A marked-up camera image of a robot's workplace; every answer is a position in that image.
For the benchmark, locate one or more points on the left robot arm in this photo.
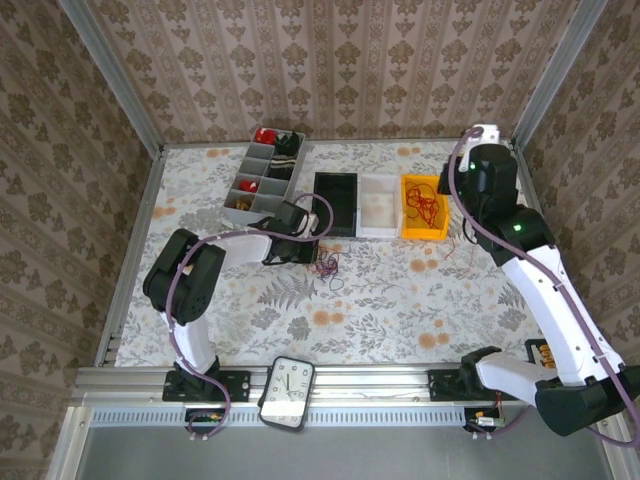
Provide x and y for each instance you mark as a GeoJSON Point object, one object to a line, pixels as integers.
{"type": "Point", "coordinates": [190, 280]}

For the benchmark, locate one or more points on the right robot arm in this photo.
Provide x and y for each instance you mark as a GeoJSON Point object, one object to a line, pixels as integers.
{"type": "Point", "coordinates": [550, 310]}

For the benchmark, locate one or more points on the grey compartment organizer tray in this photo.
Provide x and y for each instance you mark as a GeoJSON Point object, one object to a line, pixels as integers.
{"type": "Point", "coordinates": [270, 192]}

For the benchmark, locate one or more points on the black plastic bin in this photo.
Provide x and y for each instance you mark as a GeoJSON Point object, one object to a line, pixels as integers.
{"type": "Point", "coordinates": [335, 205]}

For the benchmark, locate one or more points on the brown small object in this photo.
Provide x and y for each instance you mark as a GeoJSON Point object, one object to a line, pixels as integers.
{"type": "Point", "coordinates": [245, 202]}

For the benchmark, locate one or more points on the small red object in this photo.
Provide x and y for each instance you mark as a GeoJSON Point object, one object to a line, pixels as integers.
{"type": "Point", "coordinates": [248, 186]}

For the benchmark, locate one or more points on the black white striped cloth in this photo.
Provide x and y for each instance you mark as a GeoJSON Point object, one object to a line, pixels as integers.
{"type": "Point", "coordinates": [282, 166]}

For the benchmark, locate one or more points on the yellow plastic bin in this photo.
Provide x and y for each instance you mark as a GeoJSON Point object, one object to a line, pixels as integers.
{"type": "Point", "coordinates": [407, 227]}

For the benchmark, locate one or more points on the white plastic bin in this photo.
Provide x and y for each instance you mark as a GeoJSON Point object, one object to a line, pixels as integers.
{"type": "Point", "coordinates": [380, 207]}

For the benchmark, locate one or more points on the black crumpled object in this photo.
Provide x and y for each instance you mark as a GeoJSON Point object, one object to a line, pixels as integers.
{"type": "Point", "coordinates": [289, 142]}

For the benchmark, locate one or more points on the large red object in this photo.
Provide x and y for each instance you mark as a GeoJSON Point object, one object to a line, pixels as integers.
{"type": "Point", "coordinates": [265, 136]}

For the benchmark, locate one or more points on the black framed analog clock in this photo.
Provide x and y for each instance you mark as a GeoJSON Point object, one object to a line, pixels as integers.
{"type": "Point", "coordinates": [287, 392]}

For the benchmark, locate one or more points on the black holder with orange parts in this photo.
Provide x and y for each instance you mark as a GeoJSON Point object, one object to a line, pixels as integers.
{"type": "Point", "coordinates": [544, 356]}

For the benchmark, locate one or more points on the black connector box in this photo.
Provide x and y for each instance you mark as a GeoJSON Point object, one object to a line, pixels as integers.
{"type": "Point", "coordinates": [484, 421]}
{"type": "Point", "coordinates": [205, 419]}

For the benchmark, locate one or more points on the aluminium frame post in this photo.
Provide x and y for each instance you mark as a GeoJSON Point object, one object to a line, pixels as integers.
{"type": "Point", "coordinates": [110, 75]}
{"type": "Point", "coordinates": [560, 75]}

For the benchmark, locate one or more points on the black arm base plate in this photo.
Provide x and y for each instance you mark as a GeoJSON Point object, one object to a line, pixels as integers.
{"type": "Point", "coordinates": [442, 385]}
{"type": "Point", "coordinates": [235, 385]}

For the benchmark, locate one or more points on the aluminium frame rail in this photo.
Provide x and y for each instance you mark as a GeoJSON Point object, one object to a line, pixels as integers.
{"type": "Point", "coordinates": [360, 385]}

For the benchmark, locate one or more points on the aluminium side rail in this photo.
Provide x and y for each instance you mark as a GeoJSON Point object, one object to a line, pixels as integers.
{"type": "Point", "coordinates": [132, 250]}

